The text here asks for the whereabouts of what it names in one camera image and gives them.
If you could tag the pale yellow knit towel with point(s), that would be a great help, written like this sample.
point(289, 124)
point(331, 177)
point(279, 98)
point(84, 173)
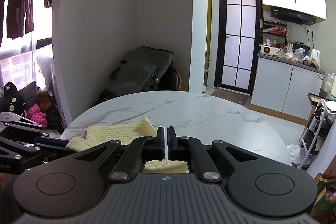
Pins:
point(125, 133)

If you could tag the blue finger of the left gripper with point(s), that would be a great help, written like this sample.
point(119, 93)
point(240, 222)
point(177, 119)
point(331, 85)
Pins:
point(53, 142)

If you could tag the brown door mat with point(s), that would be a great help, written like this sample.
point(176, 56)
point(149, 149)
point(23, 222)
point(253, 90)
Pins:
point(230, 96)

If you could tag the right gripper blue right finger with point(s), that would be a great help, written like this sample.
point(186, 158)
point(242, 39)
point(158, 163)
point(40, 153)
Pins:
point(192, 151)

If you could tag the dark grey backpack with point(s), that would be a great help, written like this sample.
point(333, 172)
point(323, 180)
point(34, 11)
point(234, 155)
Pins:
point(140, 70)

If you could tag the brown teddy bear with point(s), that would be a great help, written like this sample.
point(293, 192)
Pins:
point(44, 101)

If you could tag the white metal trolley rack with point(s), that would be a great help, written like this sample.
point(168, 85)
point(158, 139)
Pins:
point(316, 132)

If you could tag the yellow vertical pipe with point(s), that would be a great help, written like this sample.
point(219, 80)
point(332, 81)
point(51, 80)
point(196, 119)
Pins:
point(208, 40)

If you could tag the black chair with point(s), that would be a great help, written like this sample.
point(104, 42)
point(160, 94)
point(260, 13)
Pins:
point(171, 80)

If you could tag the white electric kettle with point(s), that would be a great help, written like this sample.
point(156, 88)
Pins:
point(315, 57)

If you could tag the black range hood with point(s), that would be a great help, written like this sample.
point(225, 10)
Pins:
point(292, 16)

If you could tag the white toaster appliance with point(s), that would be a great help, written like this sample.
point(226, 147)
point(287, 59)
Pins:
point(268, 50)

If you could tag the pink plush toy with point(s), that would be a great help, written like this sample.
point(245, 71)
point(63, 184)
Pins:
point(36, 115)

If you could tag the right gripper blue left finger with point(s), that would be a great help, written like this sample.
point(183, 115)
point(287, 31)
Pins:
point(137, 153)

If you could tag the black spice shelf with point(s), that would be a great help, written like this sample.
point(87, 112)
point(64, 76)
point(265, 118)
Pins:
point(274, 33)

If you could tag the white lower kitchen cabinet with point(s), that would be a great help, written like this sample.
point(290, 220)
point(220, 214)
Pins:
point(281, 88)

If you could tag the black framed glass door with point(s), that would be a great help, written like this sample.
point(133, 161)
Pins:
point(239, 36)

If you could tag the brown paper bag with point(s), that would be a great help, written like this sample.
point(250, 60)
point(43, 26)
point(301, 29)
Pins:
point(323, 210)

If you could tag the black penguin plush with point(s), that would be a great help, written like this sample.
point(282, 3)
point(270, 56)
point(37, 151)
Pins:
point(13, 102)

